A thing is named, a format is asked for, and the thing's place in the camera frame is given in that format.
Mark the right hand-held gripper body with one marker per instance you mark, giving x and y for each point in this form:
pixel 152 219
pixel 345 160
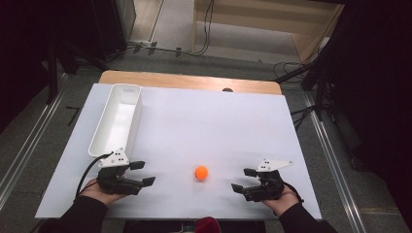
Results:
pixel 268 189

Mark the orange ball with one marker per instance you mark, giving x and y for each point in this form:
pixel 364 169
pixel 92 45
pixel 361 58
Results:
pixel 201 173

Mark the wooden table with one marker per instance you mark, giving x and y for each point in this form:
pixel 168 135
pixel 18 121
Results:
pixel 181 80

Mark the black cabinet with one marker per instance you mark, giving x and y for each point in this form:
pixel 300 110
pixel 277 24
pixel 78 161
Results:
pixel 110 26

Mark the black power strip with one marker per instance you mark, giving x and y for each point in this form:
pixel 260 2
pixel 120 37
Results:
pixel 152 47

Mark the person's left hand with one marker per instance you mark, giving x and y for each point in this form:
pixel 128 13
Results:
pixel 97 194

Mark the light wooden shelf unit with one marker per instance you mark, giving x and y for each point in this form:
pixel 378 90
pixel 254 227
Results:
pixel 259 19

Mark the metal floor rail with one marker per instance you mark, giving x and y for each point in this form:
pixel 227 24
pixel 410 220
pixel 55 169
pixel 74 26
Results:
pixel 29 139
pixel 336 174

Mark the white plastic bin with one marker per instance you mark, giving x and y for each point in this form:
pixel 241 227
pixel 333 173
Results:
pixel 118 119

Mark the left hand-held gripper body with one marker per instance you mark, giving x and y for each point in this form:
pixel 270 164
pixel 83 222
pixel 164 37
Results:
pixel 113 184

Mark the dark curtain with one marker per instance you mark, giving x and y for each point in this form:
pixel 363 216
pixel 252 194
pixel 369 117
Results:
pixel 375 97
pixel 26 48

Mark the person's right hand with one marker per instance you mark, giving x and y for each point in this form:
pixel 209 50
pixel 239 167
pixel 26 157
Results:
pixel 285 202

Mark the white board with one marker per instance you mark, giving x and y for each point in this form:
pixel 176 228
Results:
pixel 210 129

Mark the black floor tape mark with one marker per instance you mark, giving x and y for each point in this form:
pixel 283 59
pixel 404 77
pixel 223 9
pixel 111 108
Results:
pixel 74 115

